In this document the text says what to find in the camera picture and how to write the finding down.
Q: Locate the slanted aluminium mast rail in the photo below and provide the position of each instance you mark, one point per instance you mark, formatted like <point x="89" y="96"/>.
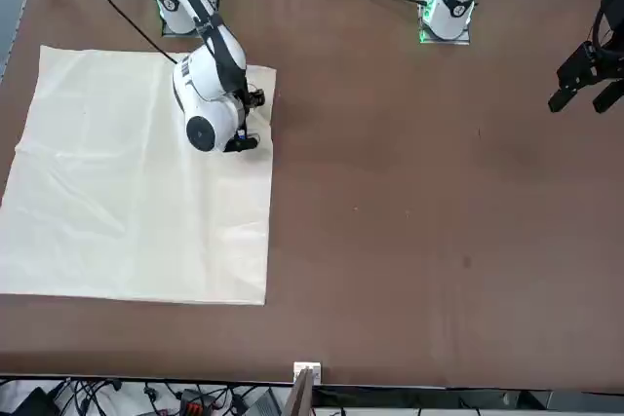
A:
<point x="300" y="396"/>

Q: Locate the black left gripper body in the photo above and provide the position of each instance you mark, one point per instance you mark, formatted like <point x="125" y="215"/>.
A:
<point x="615" y="16"/>

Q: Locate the orange black connector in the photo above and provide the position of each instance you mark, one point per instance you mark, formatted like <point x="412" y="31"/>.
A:
<point x="195" y="404"/>

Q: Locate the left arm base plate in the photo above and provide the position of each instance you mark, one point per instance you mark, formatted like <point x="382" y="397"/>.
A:
<point x="460" y="41"/>

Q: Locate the cream tablecloth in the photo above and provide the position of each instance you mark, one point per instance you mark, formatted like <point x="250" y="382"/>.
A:
<point x="122" y="216"/>

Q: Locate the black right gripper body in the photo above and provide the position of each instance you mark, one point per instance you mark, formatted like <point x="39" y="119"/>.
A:
<point x="244" y="144"/>

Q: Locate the dark ribbed power adapter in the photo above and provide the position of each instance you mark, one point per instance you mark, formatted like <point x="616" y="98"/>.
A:
<point x="263" y="404"/>

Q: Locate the white rail foot bracket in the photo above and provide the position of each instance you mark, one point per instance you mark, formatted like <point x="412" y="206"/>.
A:
<point x="318" y="368"/>

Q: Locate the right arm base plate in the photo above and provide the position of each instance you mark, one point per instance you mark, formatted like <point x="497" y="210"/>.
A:
<point x="168" y="34"/>

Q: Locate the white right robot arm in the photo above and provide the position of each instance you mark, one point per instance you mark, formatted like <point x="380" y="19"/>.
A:
<point x="209" y="89"/>

